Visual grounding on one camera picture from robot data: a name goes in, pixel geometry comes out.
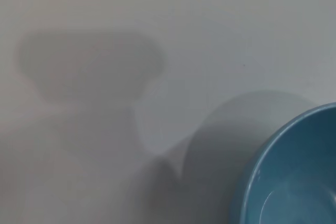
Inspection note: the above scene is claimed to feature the blue bowl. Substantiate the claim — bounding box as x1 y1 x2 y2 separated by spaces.
230 102 336 224

